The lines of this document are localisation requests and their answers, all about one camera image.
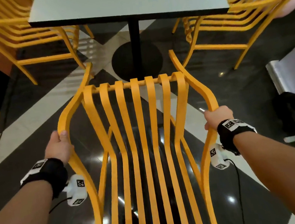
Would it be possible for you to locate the black wrist band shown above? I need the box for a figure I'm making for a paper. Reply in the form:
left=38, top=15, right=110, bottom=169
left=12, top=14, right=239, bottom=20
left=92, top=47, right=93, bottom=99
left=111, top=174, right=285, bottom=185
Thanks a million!
left=17, top=155, right=72, bottom=205
left=216, top=115, right=261, bottom=159

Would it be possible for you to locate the black left camera cable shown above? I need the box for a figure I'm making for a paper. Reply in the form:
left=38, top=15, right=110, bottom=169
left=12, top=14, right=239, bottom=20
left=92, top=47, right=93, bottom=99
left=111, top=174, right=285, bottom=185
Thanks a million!
left=47, top=196, right=75, bottom=214

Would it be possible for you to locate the black right wrist band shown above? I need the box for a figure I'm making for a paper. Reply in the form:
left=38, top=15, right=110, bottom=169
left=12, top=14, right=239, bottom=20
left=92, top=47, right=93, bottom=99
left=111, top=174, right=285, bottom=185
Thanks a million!
left=216, top=115, right=261, bottom=159

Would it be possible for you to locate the black left wrist band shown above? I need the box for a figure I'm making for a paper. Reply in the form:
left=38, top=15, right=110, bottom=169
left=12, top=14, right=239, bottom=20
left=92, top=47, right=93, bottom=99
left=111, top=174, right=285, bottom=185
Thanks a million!
left=17, top=155, right=72, bottom=205

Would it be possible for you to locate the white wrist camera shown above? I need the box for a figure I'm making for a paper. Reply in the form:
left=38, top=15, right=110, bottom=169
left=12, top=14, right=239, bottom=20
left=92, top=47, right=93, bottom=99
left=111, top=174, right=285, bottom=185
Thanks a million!
left=60, top=173, right=90, bottom=208
left=208, top=141, right=232, bottom=172

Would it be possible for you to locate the person's right hand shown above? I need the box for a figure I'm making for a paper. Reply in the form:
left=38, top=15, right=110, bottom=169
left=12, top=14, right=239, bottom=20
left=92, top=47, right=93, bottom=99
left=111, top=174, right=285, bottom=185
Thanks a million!
left=201, top=104, right=236, bottom=132

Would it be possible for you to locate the yellow slatted metal chair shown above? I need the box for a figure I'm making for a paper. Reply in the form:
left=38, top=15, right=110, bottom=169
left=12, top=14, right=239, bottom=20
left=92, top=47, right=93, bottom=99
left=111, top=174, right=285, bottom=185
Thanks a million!
left=48, top=42, right=239, bottom=224
left=0, top=0, right=101, bottom=91
left=166, top=0, right=295, bottom=79

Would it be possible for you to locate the thin black floor cable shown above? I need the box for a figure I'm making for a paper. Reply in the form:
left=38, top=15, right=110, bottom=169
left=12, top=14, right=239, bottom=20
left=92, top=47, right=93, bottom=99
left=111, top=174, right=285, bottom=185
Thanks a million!
left=0, top=49, right=49, bottom=205

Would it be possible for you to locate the pink round object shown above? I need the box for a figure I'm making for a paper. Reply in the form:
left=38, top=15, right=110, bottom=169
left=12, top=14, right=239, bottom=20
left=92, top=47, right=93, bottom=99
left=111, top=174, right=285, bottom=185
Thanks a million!
left=271, top=0, right=295, bottom=19

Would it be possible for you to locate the person's left hand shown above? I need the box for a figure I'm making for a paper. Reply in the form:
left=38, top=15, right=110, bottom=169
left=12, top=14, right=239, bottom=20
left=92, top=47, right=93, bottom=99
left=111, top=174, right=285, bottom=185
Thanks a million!
left=41, top=128, right=77, bottom=169

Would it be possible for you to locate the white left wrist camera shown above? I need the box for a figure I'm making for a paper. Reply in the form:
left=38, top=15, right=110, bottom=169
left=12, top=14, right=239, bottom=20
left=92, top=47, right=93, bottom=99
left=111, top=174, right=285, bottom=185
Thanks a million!
left=60, top=173, right=90, bottom=208

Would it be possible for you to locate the black table pedestal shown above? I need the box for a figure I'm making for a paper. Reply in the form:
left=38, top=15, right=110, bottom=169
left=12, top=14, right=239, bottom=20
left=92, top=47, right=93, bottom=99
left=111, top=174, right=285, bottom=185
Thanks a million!
left=105, top=17, right=166, bottom=84

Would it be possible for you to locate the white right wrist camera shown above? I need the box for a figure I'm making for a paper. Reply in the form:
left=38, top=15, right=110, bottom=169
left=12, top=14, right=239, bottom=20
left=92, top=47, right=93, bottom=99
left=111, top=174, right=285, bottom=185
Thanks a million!
left=208, top=141, right=232, bottom=172

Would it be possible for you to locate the person's right forearm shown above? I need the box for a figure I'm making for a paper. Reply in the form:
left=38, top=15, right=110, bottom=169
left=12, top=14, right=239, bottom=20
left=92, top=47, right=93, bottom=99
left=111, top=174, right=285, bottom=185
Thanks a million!
left=231, top=123, right=295, bottom=224

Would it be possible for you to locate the black camera cable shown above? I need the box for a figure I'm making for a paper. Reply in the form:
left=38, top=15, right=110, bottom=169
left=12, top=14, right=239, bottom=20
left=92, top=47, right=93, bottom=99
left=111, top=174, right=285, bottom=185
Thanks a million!
left=227, top=157, right=248, bottom=224
left=47, top=196, right=75, bottom=214

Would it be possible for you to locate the black right camera cable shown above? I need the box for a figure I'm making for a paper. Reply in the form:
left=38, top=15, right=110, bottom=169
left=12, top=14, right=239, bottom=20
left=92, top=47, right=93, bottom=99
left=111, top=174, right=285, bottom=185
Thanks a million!
left=227, top=157, right=248, bottom=224

